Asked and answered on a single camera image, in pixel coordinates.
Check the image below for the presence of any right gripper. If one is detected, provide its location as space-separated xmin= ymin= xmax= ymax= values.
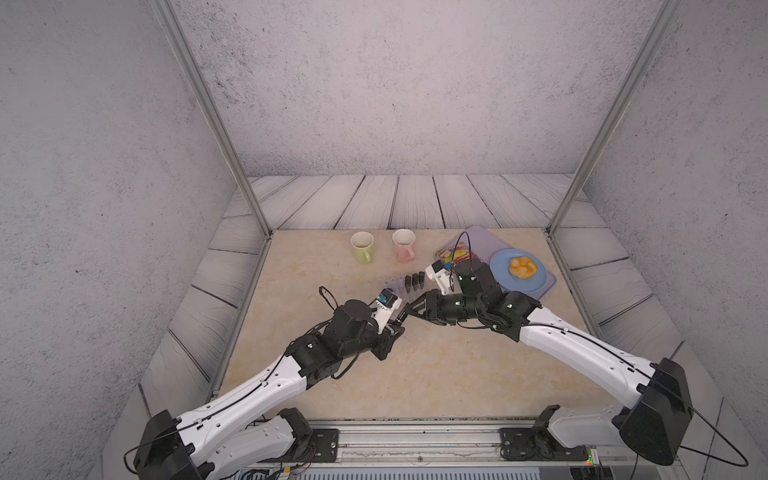
xmin=403 ymin=288 xmax=486 ymax=326

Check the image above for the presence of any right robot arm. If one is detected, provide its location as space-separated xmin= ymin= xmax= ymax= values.
xmin=395 ymin=227 xmax=699 ymax=466

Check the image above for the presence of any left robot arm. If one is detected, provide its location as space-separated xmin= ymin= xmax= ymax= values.
xmin=123 ymin=289 xmax=404 ymax=479

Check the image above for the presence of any clear acrylic lipstick organizer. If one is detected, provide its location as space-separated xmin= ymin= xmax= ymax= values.
xmin=384 ymin=271 xmax=426 ymax=304

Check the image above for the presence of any pink mug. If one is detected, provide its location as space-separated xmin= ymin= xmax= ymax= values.
xmin=392 ymin=229 xmax=416 ymax=263

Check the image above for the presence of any candy bag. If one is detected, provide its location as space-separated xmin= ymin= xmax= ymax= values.
xmin=436 ymin=241 xmax=475 ymax=268

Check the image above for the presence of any green mug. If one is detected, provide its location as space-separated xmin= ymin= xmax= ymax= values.
xmin=350 ymin=231 xmax=375 ymax=265

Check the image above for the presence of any blue plate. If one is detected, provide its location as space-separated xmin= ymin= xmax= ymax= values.
xmin=489 ymin=248 xmax=548 ymax=293

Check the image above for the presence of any lavender tray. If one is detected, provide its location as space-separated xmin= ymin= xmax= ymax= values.
xmin=467 ymin=226 xmax=556 ymax=300

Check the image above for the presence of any bread roll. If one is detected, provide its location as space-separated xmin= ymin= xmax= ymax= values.
xmin=509 ymin=256 xmax=539 ymax=280

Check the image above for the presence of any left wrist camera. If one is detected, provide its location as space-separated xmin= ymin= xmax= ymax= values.
xmin=373 ymin=288 xmax=402 ymax=334

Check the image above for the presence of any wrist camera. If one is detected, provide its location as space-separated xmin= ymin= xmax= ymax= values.
xmin=425 ymin=260 xmax=454 ymax=295
xmin=373 ymin=288 xmax=402 ymax=334

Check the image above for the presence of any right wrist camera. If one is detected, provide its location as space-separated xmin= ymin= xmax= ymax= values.
xmin=425 ymin=260 xmax=454 ymax=295

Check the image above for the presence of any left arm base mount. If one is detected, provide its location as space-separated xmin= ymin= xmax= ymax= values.
xmin=265 ymin=408 xmax=340 ymax=464

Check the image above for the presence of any aluminium rail front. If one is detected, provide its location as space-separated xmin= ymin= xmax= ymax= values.
xmin=157 ymin=419 xmax=685 ymax=480

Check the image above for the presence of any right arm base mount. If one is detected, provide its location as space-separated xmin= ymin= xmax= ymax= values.
xmin=499 ymin=404 xmax=590 ymax=462

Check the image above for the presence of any left aluminium frame post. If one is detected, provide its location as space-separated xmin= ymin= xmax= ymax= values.
xmin=151 ymin=0 xmax=273 ymax=238

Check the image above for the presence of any aluminium frame post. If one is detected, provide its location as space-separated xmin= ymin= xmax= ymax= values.
xmin=151 ymin=0 xmax=273 ymax=238
xmin=545 ymin=0 xmax=683 ymax=239

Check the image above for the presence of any right aluminium frame post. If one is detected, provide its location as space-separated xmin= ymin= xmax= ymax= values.
xmin=545 ymin=0 xmax=683 ymax=239

